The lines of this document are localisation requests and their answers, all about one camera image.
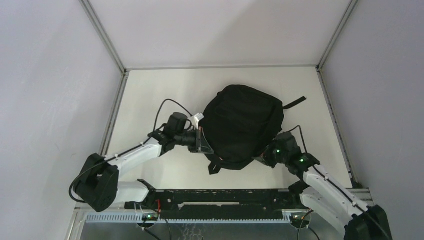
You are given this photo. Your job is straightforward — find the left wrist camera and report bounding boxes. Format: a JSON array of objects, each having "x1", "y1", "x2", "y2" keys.
[{"x1": 190, "y1": 112, "x2": 204, "y2": 129}]

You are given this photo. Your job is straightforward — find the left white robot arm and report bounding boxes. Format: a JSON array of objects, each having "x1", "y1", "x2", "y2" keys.
[{"x1": 69, "y1": 112, "x2": 214, "y2": 212}]

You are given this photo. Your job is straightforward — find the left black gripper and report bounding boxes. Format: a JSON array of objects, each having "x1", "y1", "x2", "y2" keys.
[{"x1": 174, "y1": 126, "x2": 214, "y2": 154}]

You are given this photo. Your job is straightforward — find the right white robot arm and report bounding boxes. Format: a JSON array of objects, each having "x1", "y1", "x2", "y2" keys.
[{"x1": 260, "y1": 132, "x2": 393, "y2": 240}]

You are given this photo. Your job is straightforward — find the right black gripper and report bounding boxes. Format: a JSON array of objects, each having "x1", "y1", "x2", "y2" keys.
[{"x1": 253, "y1": 138, "x2": 289, "y2": 169}]

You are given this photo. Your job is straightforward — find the black backpack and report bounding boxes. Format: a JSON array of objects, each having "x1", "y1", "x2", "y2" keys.
[{"x1": 199, "y1": 84, "x2": 306, "y2": 175}]

